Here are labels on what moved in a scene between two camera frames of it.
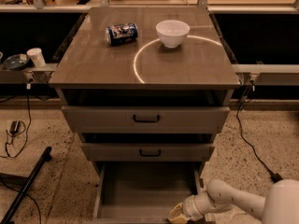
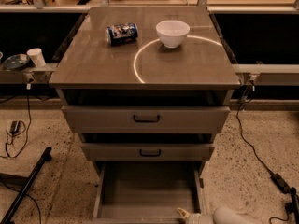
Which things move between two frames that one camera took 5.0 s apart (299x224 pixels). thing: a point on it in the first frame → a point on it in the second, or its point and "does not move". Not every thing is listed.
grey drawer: (145, 119) does not move
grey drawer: (148, 152) does not move
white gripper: (189, 208) → (195, 218)
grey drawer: (143, 192) does not move
